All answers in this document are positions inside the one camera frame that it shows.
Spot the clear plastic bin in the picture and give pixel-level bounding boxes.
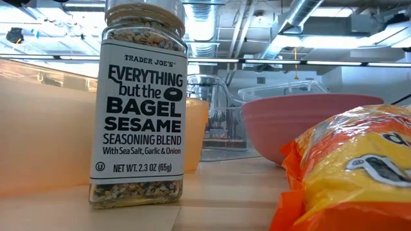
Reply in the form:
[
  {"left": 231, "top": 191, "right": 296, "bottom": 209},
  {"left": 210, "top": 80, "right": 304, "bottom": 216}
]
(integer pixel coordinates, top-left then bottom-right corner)
[
  {"left": 237, "top": 80, "right": 329, "bottom": 102},
  {"left": 187, "top": 73, "right": 261, "bottom": 162}
]

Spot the black round ceiling device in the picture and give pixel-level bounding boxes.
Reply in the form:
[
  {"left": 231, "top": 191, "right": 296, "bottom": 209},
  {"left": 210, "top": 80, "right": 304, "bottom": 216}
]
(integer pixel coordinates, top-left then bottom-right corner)
[{"left": 5, "top": 27, "right": 25, "bottom": 45}]

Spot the smooth silver spiral duct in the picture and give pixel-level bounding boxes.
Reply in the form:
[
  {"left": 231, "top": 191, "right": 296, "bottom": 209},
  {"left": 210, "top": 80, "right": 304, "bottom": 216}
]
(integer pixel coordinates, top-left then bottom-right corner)
[{"left": 259, "top": 0, "right": 325, "bottom": 60}]

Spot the yellow hanging cord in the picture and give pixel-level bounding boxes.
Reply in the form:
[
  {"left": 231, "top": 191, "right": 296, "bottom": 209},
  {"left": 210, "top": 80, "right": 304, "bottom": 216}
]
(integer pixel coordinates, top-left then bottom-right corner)
[{"left": 293, "top": 47, "right": 299, "bottom": 80}]

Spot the bagel seasoning glass jar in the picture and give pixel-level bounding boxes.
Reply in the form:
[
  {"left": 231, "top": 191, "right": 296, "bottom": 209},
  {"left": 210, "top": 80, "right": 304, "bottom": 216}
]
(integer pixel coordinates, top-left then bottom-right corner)
[{"left": 88, "top": 0, "right": 189, "bottom": 210}]

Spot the orange translucent plastic bin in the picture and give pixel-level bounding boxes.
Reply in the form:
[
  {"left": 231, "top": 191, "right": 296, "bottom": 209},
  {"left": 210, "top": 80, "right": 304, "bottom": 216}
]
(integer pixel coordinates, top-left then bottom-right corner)
[{"left": 0, "top": 56, "right": 211, "bottom": 197}]

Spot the black aluminium rig frame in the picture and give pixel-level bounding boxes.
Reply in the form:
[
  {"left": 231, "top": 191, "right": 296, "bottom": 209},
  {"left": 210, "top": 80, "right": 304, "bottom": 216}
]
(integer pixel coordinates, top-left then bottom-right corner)
[{"left": 390, "top": 94, "right": 411, "bottom": 106}]

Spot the pink bowl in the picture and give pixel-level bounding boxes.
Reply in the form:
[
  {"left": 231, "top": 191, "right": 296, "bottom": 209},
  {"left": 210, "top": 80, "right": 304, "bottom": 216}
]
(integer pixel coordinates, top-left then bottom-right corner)
[{"left": 241, "top": 92, "right": 385, "bottom": 166}]

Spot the orange yellow ramen packet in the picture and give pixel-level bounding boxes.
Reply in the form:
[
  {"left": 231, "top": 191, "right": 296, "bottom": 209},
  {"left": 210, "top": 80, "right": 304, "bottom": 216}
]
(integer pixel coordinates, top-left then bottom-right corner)
[{"left": 268, "top": 104, "right": 411, "bottom": 231}]

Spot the dark horizontal ceiling pipe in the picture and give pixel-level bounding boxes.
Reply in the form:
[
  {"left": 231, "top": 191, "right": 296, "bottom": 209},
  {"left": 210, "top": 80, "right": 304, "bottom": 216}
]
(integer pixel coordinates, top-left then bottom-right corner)
[{"left": 62, "top": 0, "right": 107, "bottom": 10}]

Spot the grey rectangular ceiling duct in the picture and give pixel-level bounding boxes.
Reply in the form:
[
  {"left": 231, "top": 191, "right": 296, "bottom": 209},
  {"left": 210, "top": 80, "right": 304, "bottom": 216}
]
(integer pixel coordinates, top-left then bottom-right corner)
[{"left": 301, "top": 14, "right": 386, "bottom": 36}]

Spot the long linear ceiling light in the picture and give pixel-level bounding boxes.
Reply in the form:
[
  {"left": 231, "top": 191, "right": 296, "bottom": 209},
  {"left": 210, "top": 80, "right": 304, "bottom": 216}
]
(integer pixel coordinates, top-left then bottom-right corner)
[{"left": 0, "top": 54, "right": 411, "bottom": 67}]

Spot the corrugated silver ventilation duct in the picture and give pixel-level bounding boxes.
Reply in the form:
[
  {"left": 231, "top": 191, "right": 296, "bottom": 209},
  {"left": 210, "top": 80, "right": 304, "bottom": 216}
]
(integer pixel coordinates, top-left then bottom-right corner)
[{"left": 185, "top": 0, "right": 219, "bottom": 58}]

